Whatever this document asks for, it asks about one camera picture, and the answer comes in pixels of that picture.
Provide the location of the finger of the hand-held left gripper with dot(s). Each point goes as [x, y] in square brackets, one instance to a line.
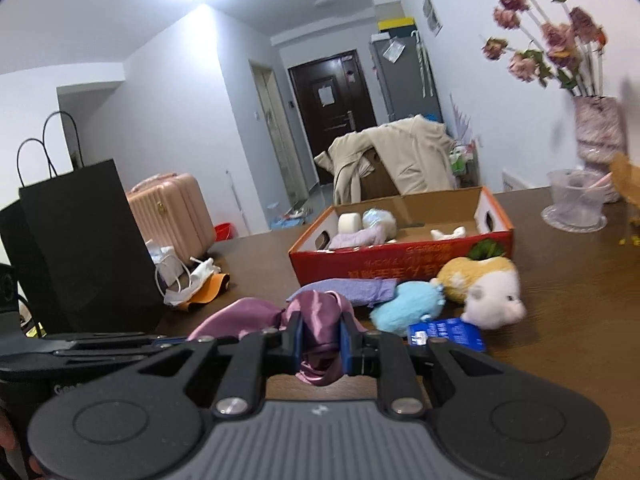
[90, 341]
[130, 351]

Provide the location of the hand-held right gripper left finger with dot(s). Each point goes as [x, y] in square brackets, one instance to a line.
[297, 342]

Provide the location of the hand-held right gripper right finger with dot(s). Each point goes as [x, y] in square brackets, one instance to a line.
[346, 345]

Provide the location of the purple satin cloth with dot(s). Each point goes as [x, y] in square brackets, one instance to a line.
[320, 320]

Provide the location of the red cardboard box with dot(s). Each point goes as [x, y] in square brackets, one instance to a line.
[400, 260]

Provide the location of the iridescent plastic bag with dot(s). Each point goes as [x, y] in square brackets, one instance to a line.
[380, 221]

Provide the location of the small white cloth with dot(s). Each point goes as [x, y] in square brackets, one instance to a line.
[447, 233]

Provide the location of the person's left hand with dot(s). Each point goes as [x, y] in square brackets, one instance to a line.
[6, 430]

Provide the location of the flat lavender cloth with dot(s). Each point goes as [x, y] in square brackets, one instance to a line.
[345, 291]

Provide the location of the light blue plush toy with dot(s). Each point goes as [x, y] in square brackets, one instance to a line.
[407, 307]

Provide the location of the black paper bag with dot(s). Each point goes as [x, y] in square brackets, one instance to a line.
[85, 255]

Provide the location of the white power adapter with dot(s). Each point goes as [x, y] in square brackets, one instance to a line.
[167, 265]

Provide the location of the white crumpled wrapper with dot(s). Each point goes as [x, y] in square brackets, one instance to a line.
[192, 280]

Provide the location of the blue tissue packet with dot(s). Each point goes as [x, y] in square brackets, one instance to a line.
[447, 334]

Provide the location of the red basin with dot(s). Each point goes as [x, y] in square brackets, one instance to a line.
[225, 231]

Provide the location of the pink ribbed suitcase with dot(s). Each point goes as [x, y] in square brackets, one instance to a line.
[170, 215]

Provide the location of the yellow and white plush toy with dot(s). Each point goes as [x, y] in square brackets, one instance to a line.
[490, 290]

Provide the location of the brown cardboard box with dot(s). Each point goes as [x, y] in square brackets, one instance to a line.
[380, 177]

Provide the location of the beige jacket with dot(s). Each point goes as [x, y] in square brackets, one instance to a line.
[415, 155]

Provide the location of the light interior door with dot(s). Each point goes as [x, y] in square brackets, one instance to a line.
[277, 135]

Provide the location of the dark entrance door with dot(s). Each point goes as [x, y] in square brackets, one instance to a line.
[325, 130]

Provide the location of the green and white packages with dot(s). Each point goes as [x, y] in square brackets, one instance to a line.
[460, 162]

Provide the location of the white paper notice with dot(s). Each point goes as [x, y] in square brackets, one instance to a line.
[326, 96]

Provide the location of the grey refrigerator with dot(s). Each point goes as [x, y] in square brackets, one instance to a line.
[405, 85]

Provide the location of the clear plastic cup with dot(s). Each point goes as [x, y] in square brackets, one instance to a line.
[577, 200]

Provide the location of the white folded umbrella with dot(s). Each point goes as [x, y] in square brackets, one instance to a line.
[422, 65]

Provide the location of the clear bag on refrigerator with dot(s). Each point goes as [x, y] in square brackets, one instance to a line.
[393, 51]

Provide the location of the scattered yellow petals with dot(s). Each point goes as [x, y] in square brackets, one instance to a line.
[629, 240]

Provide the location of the yellow and black box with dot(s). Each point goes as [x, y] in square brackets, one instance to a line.
[397, 25]

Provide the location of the yellow honeycomb paper fan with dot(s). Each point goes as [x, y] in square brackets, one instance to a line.
[627, 180]

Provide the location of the pink mottled vase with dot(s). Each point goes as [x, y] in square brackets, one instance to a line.
[597, 130]

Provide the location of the round ceiling fixture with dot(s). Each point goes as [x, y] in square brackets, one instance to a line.
[325, 3]

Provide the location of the dried pink flowers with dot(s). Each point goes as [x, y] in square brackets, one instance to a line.
[560, 40]

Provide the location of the wall stickers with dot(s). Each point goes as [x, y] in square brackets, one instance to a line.
[462, 120]

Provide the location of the wall picture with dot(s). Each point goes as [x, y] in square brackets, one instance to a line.
[432, 12]

